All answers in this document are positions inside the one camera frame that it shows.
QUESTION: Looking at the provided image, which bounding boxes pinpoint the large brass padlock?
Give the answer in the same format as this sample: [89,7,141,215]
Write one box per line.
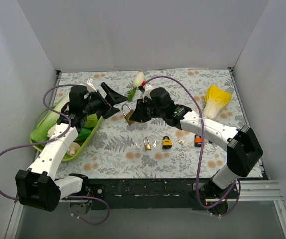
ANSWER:
[121,103,134,126]

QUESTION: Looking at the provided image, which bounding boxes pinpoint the small brass padlock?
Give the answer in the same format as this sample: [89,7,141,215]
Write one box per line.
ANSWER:
[143,137,151,151]

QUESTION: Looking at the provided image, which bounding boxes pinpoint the yellow padlock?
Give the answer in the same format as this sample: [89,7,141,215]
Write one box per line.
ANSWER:
[162,136,173,149]

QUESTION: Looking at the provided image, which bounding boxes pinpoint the silver keys of yellow padlock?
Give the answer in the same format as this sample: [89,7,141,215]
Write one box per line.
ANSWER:
[177,140,185,145]

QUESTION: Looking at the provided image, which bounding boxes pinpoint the orange padlock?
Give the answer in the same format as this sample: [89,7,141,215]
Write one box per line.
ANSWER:
[194,134,203,147]

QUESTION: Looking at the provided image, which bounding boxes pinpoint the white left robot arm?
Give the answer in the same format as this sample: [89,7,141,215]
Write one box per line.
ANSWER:
[15,83,127,212]

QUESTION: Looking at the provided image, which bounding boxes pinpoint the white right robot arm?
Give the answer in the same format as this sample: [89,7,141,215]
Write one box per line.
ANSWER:
[129,87,263,198]

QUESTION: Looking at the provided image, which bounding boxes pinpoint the round green cabbage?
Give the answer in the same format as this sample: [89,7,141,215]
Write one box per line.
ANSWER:
[84,114,98,128]

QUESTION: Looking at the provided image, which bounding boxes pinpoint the green bok choy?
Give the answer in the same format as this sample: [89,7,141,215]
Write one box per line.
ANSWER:
[74,128,92,142]

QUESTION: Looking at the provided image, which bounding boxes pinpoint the white radish with leaves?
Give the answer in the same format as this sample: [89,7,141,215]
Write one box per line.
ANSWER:
[127,72,145,102]

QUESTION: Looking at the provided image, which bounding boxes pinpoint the floral table mat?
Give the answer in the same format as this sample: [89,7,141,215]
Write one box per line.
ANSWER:
[56,69,246,179]

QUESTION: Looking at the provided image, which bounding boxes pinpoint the green plastic basket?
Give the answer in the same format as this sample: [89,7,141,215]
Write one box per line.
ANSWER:
[35,112,103,162]

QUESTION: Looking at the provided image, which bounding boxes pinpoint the toy mushroom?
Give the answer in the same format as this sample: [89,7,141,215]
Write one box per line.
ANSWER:
[66,142,81,157]

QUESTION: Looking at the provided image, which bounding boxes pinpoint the green napa cabbage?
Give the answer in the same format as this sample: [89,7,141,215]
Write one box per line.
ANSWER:
[30,96,69,143]

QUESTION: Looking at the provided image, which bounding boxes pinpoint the yellow napa cabbage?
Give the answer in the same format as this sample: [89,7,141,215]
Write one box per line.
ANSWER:
[202,85,232,119]

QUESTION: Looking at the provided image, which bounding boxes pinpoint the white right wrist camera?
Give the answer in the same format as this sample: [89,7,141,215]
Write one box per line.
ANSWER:
[138,81,154,102]

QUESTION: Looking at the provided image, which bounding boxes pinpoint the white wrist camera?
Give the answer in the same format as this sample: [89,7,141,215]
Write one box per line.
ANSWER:
[86,78,97,92]
[138,81,154,102]

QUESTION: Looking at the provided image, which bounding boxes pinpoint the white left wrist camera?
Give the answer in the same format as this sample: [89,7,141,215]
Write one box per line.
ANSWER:
[86,78,97,92]

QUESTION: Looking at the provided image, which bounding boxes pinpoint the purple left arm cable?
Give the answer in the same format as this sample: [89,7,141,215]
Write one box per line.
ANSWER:
[0,84,111,225]

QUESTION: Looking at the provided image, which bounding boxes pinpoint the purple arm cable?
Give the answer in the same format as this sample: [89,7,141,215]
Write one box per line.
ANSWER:
[139,76,242,217]
[0,84,111,225]

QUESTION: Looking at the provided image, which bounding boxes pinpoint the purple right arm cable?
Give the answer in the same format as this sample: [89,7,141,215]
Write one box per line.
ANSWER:
[139,76,242,217]

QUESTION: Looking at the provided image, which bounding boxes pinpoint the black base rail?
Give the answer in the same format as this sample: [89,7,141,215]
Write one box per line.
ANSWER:
[60,178,241,211]

